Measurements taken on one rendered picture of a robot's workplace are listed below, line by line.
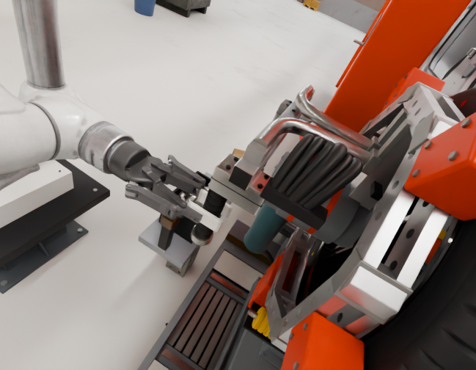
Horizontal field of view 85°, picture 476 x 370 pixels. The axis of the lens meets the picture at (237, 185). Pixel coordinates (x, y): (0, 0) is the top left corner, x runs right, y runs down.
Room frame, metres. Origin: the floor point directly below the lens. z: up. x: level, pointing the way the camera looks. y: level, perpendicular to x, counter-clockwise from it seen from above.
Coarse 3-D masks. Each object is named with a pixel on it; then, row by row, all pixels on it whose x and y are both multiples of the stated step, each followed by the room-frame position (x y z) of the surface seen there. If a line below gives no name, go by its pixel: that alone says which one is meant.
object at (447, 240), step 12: (408, 216) 0.41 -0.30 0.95; (456, 228) 0.28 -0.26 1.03; (396, 240) 0.39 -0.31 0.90; (444, 240) 0.28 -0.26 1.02; (324, 252) 0.55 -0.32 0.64; (336, 252) 0.50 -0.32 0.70; (348, 252) 0.47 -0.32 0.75; (444, 252) 0.26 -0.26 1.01; (312, 264) 0.51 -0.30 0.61; (324, 264) 0.51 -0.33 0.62; (336, 264) 0.52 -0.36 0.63; (432, 264) 0.25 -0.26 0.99; (312, 276) 0.46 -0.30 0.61; (324, 276) 0.48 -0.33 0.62; (420, 276) 0.25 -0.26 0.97; (312, 288) 0.43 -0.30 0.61; (420, 288) 0.23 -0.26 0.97; (408, 300) 0.22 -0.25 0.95; (384, 324) 0.21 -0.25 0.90; (360, 336) 0.21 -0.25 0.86
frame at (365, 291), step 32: (416, 96) 0.51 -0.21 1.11; (384, 128) 0.70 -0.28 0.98; (416, 128) 0.38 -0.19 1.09; (384, 192) 0.31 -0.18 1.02; (384, 224) 0.25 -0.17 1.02; (416, 224) 0.27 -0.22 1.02; (288, 256) 0.49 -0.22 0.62; (352, 256) 0.23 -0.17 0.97; (416, 256) 0.23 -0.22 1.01; (288, 288) 0.41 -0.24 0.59; (320, 288) 0.23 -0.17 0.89; (352, 288) 0.19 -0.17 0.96; (384, 288) 0.20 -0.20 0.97; (288, 320) 0.22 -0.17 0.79; (352, 320) 0.19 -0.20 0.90; (384, 320) 0.19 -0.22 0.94
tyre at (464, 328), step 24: (456, 96) 0.59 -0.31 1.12; (456, 240) 0.26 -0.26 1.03; (456, 264) 0.23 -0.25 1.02; (432, 288) 0.22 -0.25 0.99; (456, 288) 0.20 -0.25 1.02; (408, 312) 0.20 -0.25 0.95; (432, 312) 0.19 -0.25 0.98; (456, 312) 0.18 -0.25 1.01; (384, 336) 0.19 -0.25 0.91; (408, 336) 0.17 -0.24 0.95; (432, 336) 0.16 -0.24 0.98; (456, 336) 0.16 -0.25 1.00; (384, 360) 0.16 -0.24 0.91; (408, 360) 0.15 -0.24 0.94; (432, 360) 0.15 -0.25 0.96; (456, 360) 0.15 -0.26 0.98
